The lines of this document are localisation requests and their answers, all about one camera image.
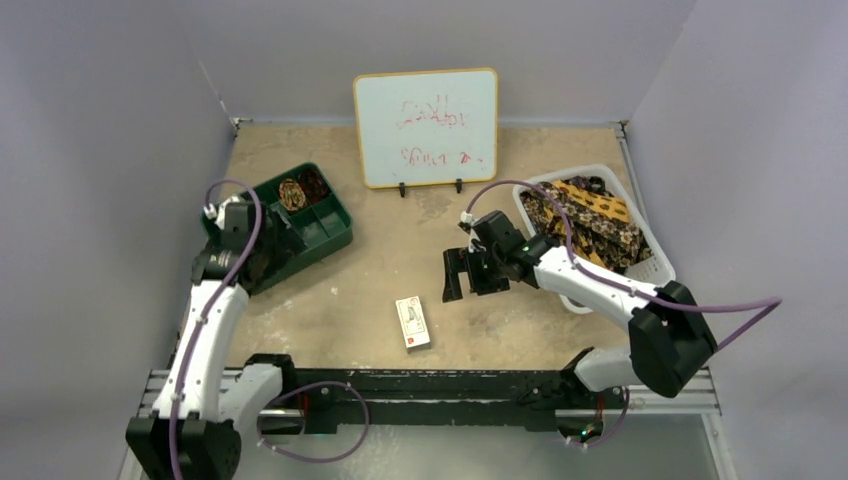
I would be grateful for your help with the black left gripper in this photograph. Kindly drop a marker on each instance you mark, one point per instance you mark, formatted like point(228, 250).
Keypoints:
point(285, 247)

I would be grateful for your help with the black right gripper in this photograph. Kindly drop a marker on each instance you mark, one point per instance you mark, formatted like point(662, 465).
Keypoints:
point(473, 273)

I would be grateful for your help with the green compartment tray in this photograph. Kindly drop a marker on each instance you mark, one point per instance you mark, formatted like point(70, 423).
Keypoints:
point(325, 227)

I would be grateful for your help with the small white cardboard box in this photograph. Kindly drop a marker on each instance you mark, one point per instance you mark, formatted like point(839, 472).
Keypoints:
point(413, 323)

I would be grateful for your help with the white plastic basket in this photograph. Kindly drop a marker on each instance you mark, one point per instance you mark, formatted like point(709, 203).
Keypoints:
point(656, 268)

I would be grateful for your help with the brown floral tie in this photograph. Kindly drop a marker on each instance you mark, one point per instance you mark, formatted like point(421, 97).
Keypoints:
point(544, 215)

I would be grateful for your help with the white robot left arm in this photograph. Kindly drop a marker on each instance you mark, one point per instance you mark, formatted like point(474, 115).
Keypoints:
point(195, 430)

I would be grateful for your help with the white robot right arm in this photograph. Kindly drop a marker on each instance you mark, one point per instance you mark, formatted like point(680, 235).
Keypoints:
point(668, 338)

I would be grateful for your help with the dark floral ties pile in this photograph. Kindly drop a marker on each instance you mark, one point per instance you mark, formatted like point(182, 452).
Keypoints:
point(608, 243)

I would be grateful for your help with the rolled yellow patterned tie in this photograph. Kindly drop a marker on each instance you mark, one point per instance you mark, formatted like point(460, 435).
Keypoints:
point(291, 195)

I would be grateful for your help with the rolled dark red tie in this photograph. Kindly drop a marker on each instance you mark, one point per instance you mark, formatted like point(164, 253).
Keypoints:
point(314, 185)

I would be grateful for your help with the yellow spotted tie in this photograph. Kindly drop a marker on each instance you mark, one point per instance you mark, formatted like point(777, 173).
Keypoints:
point(607, 206)

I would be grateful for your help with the whiteboard with yellow frame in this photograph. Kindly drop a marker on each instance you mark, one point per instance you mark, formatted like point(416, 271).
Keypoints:
point(423, 128)

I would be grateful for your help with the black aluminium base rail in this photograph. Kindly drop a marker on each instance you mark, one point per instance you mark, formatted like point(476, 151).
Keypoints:
point(535, 400)

